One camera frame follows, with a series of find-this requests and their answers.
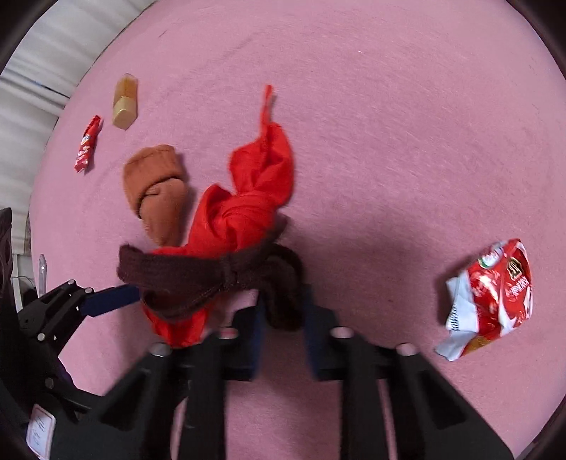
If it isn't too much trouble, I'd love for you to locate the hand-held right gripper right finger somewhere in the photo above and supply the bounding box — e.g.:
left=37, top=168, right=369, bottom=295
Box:
left=303, top=287, right=516, bottom=460

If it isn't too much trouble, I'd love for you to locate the orange-brown sock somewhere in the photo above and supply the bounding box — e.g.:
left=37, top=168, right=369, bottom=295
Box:
left=123, top=144, right=189, bottom=247

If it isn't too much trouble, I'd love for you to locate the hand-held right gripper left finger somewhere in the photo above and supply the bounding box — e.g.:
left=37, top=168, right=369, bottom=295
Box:
left=53, top=303, right=268, bottom=460

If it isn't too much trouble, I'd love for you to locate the crumpled red and white wrapper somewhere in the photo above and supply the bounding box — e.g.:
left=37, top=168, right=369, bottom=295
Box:
left=434, top=239, right=534, bottom=362

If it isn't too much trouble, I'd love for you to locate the dark brown knitted sock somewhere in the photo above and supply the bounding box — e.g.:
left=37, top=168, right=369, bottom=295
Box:
left=117, top=221, right=306, bottom=332

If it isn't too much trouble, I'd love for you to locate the bright red cloth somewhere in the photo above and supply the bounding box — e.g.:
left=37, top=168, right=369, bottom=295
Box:
left=142, top=84, right=295, bottom=350

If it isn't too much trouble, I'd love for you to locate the small red snack packet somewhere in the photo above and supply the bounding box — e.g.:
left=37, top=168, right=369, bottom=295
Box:
left=74, top=115, right=103, bottom=174

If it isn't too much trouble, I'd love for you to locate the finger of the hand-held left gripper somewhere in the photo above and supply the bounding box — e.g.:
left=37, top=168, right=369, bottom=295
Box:
left=18, top=280, right=140, bottom=342
left=43, top=375, right=112, bottom=415

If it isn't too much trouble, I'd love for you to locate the amber bottle with gold cap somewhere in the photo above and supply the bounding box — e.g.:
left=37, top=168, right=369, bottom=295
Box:
left=111, top=73, right=139, bottom=130

